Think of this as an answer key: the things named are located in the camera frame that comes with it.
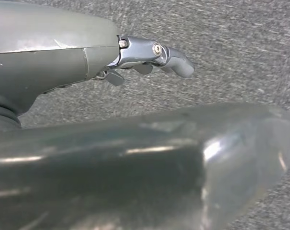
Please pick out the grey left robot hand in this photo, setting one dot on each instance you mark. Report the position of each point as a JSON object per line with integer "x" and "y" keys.
{"x": 40, "y": 63}

